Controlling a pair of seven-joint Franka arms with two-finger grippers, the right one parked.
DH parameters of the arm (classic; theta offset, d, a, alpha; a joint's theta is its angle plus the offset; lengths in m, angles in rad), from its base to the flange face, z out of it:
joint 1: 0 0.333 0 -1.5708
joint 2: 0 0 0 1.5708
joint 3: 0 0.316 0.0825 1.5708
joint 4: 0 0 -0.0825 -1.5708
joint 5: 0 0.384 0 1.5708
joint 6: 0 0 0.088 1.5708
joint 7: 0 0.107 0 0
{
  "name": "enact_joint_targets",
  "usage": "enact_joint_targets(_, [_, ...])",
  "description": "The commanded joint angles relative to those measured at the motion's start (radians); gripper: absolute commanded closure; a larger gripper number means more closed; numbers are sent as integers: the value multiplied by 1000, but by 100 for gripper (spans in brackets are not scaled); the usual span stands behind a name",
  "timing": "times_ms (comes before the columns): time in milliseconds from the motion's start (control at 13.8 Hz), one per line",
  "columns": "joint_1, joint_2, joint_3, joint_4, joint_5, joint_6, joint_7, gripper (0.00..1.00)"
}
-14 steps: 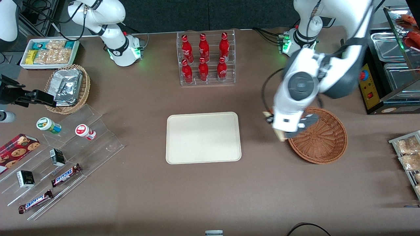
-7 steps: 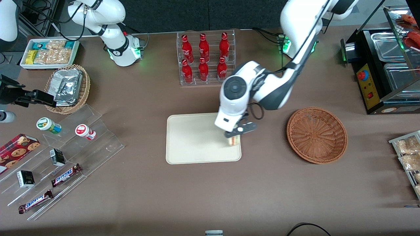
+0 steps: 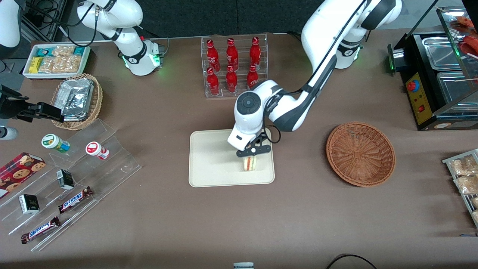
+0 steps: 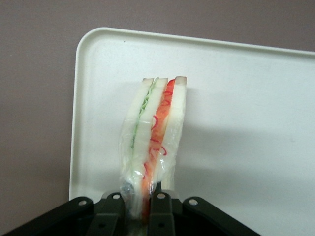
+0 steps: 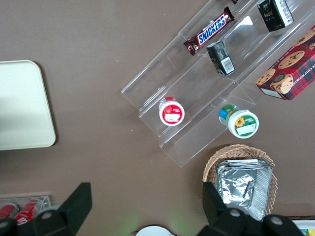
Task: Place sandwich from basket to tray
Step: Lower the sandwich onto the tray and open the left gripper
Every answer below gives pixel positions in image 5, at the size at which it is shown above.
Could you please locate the brown Snickers chocolate bar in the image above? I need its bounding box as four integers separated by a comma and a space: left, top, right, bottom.
183, 6, 235, 57

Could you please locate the foil wrapped sandwich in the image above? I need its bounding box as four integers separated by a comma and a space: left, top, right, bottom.
215, 159, 275, 222

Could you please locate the white round dish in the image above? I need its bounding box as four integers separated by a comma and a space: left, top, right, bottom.
134, 224, 173, 236

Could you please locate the red cola can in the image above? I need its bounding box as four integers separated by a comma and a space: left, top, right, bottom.
0, 203, 20, 219
13, 199, 42, 226

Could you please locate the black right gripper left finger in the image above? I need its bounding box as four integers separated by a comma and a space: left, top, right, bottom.
0, 182, 93, 236

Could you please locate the round wicker basket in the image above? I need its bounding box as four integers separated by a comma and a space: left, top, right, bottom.
202, 144, 278, 217

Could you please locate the green lidded sunflower cup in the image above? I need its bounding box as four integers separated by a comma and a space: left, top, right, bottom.
218, 104, 260, 139

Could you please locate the red tartan cookie box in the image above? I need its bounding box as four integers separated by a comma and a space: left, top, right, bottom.
255, 24, 315, 101

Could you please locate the white colourful box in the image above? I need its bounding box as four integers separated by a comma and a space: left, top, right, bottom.
292, 220, 315, 236

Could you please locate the cream plastic tray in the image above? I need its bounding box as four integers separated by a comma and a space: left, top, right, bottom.
0, 59, 57, 151

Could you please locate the red lidded yogurt cup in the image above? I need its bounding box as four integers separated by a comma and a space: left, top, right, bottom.
158, 96, 186, 127

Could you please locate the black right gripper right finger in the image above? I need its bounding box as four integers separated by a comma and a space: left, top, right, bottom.
196, 181, 304, 236

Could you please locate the tall black and white carton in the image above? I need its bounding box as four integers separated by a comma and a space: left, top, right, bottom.
257, 0, 295, 33

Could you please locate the small black carton with barcode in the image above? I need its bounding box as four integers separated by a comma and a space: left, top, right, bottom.
206, 40, 236, 76

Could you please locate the clear acrylic stepped display shelf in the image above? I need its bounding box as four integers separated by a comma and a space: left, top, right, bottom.
120, 0, 315, 168

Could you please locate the clear acrylic can holder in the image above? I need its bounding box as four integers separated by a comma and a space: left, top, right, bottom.
0, 195, 52, 218

